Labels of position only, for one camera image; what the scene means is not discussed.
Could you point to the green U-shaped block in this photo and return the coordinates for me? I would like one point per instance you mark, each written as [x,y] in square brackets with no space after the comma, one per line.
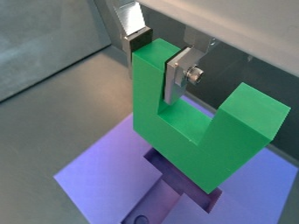
[205,146]

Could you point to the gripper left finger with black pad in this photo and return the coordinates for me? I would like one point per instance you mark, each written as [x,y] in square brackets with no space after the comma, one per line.
[134,33]

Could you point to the purple board with cross slot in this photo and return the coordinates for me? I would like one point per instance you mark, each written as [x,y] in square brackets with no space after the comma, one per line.
[121,183]

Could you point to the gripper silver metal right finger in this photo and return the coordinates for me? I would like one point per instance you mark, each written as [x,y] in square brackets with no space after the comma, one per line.
[182,66]

